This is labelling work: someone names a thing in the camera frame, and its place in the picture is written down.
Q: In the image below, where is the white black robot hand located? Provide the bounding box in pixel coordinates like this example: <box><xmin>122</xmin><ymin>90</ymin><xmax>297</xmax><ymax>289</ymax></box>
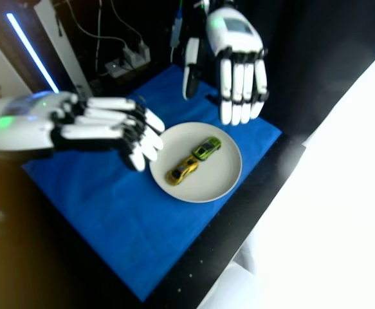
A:
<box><xmin>0</xmin><ymin>91</ymin><xmax>166</xmax><ymax>172</ymax></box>
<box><xmin>182</xmin><ymin>6</ymin><xmax>270</xmax><ymax>126</ymax></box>

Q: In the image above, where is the green toy car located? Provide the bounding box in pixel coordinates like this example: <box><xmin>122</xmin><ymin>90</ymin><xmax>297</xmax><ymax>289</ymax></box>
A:
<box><xmin>192</xmin><ymin>136</ymin><xmax>223</xmax><ymax>161</ymax></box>

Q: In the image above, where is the yellow toy car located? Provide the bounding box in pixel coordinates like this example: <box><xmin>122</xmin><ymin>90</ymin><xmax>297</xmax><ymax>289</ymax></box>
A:
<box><xmin>166</xmin><ymin>154</ymin><xmax>199</xmax><ymax>187</ymax></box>

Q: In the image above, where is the white round plate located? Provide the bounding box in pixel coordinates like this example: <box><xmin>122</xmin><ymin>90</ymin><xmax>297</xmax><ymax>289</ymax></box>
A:
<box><xmin>149</xmin><ymin>121</ymin><xmax>243</xmax><ymax>203</ymax></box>

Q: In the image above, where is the blue-white light strip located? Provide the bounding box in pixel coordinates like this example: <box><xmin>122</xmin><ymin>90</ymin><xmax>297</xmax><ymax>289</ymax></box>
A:
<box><xmin>6</xmin><ymin>12</ymin><xmax>60</xmax><ymax>94</ymax></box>

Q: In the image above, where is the white upright board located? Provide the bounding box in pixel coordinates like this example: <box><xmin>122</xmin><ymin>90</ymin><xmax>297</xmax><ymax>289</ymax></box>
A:
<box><xmin>34</xmin><ymin>0</ymin><xmax>93</xmax><ymax>97</ymax></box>

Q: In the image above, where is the white power strip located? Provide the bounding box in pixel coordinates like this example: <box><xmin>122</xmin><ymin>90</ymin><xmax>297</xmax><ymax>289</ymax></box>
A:
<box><xmin>105</xmin><ymin>41</ymin><xmax>152</xmax><ymax>78</ymax></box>

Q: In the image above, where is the blue table cloth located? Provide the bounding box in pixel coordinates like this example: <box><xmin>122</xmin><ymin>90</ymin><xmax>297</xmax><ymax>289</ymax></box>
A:
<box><xmin>22</xmin><ymin>63</ymin><xmax>283</xmax><ymax>303</ymax></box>

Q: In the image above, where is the beige cable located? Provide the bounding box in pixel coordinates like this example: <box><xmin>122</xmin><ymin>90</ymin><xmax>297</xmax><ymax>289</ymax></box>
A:
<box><xmin>68</xmin><ymin>0</ymin><xmax>143</xmax><ymax>77</ymax></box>

